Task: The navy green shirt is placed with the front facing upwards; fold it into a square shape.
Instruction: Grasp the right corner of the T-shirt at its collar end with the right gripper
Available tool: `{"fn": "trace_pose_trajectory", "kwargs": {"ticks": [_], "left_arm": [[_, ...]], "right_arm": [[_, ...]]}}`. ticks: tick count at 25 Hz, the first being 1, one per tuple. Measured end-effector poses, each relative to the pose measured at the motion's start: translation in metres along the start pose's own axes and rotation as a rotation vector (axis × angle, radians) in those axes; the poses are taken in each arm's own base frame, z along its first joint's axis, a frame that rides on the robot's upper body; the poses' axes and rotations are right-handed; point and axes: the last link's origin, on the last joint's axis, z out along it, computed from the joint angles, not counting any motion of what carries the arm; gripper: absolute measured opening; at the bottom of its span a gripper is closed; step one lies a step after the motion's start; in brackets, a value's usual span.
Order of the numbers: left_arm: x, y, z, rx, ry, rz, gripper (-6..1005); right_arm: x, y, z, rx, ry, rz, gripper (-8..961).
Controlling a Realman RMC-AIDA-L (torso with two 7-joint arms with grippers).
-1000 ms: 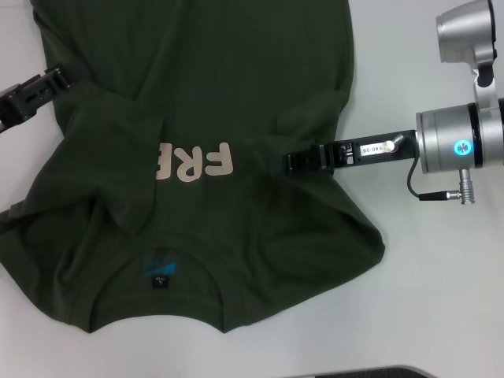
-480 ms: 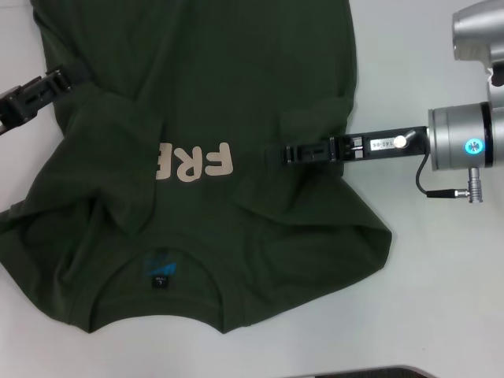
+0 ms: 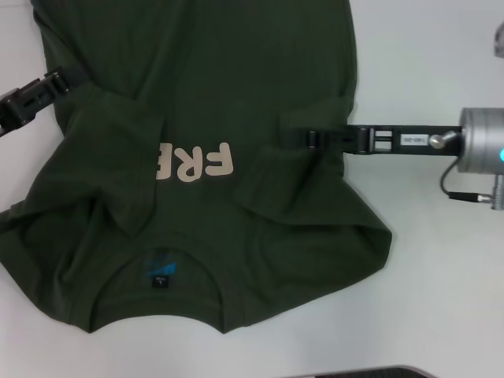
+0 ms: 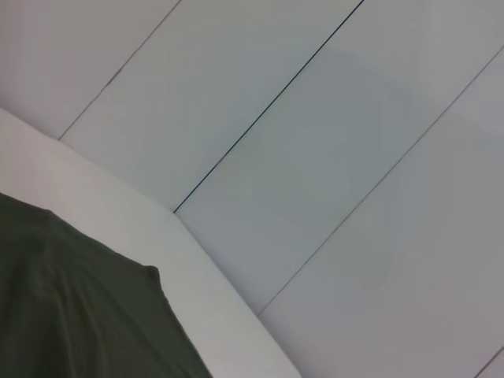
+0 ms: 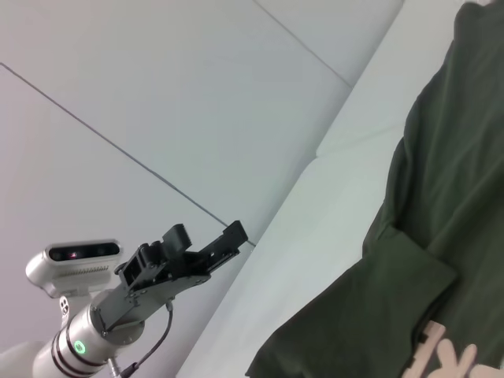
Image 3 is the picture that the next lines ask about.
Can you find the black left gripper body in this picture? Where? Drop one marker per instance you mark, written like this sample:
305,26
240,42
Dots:
12,112

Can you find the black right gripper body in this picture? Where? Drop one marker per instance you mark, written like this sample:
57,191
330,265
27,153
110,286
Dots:
393,151

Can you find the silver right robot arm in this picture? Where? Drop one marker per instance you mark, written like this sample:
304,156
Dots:
480,130

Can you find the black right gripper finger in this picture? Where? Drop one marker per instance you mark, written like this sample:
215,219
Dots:
330,139

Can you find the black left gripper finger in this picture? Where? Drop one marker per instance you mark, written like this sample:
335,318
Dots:
51,88

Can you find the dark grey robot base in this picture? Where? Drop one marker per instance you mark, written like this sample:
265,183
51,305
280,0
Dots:
374,372

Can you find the dark green printed t-shirt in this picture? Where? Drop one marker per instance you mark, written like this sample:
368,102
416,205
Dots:
236,78

